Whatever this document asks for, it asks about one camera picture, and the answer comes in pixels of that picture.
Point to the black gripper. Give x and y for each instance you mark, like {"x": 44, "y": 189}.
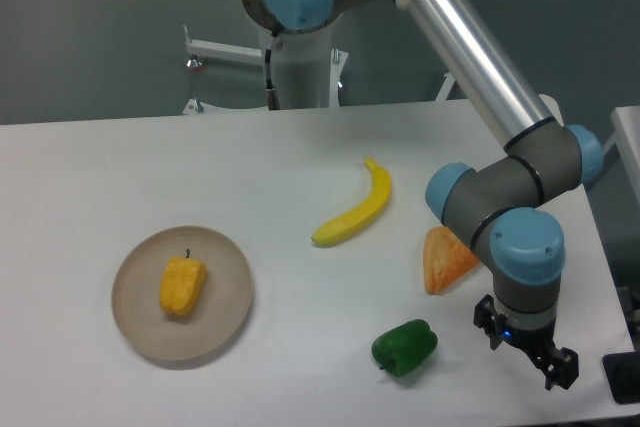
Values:
{"x": 532, "y": 333}

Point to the yellow bell pepper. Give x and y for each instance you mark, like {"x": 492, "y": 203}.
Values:
{"x": 181, "y": 283}

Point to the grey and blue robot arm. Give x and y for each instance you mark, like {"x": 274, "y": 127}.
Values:
{"x": 495, "y": 212}

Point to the green bell pepper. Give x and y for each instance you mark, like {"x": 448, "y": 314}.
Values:
{"x": 404, "y": 348}

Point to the beige round plate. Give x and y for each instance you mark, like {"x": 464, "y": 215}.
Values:
{"x": 218, "y": 315}

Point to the black device at table edge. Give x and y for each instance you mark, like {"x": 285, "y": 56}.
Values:
{"x": 622, "y": 373}

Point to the orange triangular sandwich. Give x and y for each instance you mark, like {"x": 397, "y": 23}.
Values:
{"x": 445, "y": 260}

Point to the yellow banana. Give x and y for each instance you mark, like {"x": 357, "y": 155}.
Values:
{"x": 352, "y": 222}

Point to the white side table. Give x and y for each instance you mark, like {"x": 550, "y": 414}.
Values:
{"x": 623, "y": 144}

